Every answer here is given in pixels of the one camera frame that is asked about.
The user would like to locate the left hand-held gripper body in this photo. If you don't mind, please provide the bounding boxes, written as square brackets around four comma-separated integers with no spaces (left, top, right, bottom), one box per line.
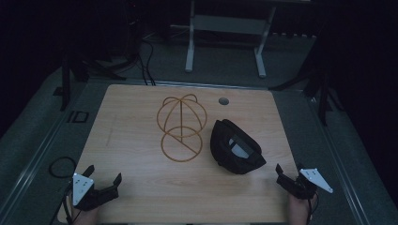
[71,172,120,212]

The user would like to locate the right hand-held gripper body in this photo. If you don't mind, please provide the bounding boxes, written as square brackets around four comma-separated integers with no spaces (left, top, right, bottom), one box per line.
[276,167,334,201]

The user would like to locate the black cap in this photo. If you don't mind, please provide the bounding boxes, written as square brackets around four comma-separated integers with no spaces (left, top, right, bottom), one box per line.
[209,118,268,175]

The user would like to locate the gold wire hat stand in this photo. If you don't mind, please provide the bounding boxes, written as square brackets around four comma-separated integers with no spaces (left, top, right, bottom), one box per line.
[156,93,208,163]

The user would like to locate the person's right hand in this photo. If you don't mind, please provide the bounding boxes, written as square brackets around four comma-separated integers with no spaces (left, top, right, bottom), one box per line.
[287,192,314,225]

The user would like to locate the person's left hand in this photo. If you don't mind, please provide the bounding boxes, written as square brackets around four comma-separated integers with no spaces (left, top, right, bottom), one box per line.
[69,200,101,225]

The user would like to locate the black metal stand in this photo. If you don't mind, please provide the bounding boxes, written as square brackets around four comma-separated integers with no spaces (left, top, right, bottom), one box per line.
[52,46,128,113]
[268,62,345,128]

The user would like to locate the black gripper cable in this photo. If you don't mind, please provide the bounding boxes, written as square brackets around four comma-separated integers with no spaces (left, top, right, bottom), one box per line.
[61,184,83,225]
[306,190,320,223]

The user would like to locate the black coiled floor cable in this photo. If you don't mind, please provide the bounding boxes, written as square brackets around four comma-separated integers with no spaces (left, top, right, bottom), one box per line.
[48,156,78,180]

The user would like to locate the black floor cables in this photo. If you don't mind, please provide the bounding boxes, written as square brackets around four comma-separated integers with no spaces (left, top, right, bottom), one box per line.
[136,37,158,87]

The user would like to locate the white desk frame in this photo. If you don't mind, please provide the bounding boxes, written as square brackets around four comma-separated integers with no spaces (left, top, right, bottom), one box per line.
[184,0,278,80]

